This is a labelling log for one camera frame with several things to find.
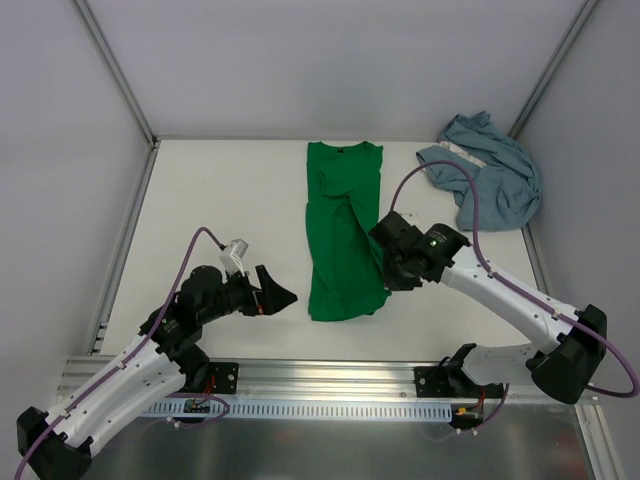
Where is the green t shirt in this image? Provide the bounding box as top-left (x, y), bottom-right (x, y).
top-left (305, 141), bottom-right (390, 322)

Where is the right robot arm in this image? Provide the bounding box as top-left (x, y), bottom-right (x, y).
top-left (369, 212), bottom-right (607, 404)

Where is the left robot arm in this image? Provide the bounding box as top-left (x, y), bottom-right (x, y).
top-left (17, 265), bottom-right (297, 479)

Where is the blue grey t shirt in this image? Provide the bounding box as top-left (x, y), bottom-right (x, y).
top-left (416, 112), bottom-right (542, 232)

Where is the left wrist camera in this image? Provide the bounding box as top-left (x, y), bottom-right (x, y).
top-left (219, 239), bottom-right (249, 276)

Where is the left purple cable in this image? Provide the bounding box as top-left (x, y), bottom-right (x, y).
top-left (12, 227), bottom-right (231, 480)

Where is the purple cable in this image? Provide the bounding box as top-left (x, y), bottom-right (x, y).
top-left (389, 160), bottom-right (640, 436)
top-left (12, 227), bottom-right (231, 480)

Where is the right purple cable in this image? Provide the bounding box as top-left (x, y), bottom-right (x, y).
top-left (389, 160), bottom-right (640, 436)

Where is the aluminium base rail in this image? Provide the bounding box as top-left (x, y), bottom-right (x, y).
top-left (56, 356), bottom-right (560, 405)

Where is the white slotted cable duct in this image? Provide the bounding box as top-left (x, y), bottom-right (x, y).
top-left (144, 398), bottom-right (452, 423)

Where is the left aluminium frame post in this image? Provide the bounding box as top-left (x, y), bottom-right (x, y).
top-left (70, 0), bottom-right (157, 147)

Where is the aluminium frame post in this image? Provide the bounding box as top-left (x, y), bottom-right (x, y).
top-left (70, 0), bottom-right (157, 147)
top-left (508, 0), bottom-right (602, 139)

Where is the right aluminium frame post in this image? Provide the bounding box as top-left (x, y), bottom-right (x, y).
top-left (508, 0), bottom-right (602, 139)

